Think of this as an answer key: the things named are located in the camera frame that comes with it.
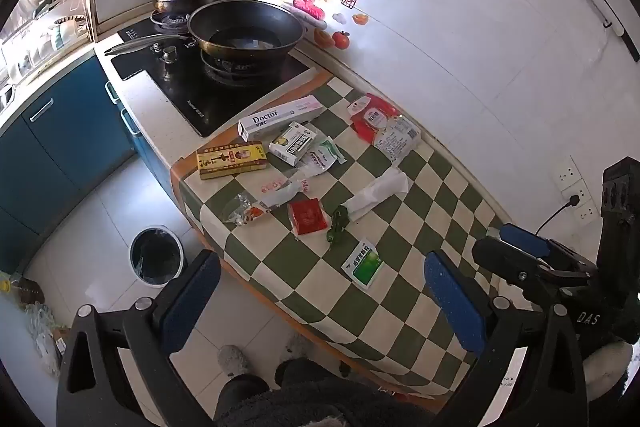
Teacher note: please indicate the clear plastic bag with items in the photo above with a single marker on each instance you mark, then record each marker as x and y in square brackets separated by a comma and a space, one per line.
[45, 337]

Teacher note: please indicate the yellow capped bottle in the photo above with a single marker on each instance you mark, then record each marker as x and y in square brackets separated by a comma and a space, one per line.
[6, 286]

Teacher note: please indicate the flat green white medicine sachet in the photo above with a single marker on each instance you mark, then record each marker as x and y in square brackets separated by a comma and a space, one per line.
[365, 267]

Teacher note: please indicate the black glass gas stove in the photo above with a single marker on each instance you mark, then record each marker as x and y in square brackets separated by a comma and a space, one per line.
[190, 92]

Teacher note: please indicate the red white snack packet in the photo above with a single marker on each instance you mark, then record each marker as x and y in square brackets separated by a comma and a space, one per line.
[375, 119]

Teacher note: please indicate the green white checkered tablecloth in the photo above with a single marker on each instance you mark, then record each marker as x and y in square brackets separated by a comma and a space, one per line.
[400, 232]

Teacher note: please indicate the white plastic wrapper red print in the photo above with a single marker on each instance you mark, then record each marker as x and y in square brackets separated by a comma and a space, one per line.
[280, 192]

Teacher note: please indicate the person's dark fleece pants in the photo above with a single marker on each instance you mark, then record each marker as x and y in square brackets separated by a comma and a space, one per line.
[320, 397]

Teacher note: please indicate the brown jar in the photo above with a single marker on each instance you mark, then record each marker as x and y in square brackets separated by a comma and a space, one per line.
[32, 292]

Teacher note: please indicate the white wall socket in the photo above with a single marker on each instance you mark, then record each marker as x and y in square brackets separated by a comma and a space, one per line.
[587, 209]
[569, 174]

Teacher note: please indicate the person's right forearm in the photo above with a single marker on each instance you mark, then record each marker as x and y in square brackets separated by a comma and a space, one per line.
[605, 369]

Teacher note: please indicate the white paper tissue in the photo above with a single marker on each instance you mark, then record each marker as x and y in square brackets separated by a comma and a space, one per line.
[380, 189]

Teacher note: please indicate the torn green white sachet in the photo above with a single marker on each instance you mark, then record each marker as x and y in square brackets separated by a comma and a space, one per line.
[325, 152]

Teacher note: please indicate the blue kitchen cabinet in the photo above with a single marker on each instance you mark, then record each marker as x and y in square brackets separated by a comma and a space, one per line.
[150, 157]
[60, 132]

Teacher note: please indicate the long white pink toothpaste box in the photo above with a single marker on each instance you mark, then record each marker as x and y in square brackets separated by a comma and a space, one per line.
[270, 119]

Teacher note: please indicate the white labelled plastic package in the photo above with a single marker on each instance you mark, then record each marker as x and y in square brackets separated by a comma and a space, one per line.
[397, 139]

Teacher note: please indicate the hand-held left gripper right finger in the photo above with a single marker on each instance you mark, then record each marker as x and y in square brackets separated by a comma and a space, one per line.
[452, 307]

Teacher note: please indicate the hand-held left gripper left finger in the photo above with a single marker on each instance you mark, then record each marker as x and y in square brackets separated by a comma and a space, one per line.
[192, 302]

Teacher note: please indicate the black frying pan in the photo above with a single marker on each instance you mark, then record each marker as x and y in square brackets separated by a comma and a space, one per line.
[250, 27]

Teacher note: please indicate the clear orange candy wrapper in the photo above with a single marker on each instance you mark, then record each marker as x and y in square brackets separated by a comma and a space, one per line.
[250, 212]

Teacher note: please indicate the small brown cardboard box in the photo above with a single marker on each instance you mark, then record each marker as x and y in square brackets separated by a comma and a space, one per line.
[60, 339]

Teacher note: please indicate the crumpled green wrapper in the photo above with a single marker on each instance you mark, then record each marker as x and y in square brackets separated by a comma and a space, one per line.
[339, 217]

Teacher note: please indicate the yellow red cardboard box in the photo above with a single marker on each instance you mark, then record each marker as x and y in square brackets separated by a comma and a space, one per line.
[230, 159]

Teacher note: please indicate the grey fluffy slipper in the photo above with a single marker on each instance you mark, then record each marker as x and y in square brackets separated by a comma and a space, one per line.
[298, 349]
[232, 359]

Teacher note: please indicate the red plastic packet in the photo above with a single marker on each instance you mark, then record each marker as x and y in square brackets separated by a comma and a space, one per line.
[307, 217]

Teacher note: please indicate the dish rack with bowls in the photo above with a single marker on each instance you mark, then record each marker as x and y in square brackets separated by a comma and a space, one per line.
[50, 39]

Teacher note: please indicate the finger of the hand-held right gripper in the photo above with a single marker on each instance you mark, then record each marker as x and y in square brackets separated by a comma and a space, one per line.
[525, 267]
[525, 239]

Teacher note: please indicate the white round trash bin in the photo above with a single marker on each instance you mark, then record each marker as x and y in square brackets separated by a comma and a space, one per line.
[156, 283]

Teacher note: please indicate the white medicine box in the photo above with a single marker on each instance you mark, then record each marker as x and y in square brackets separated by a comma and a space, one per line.
[292, 144]

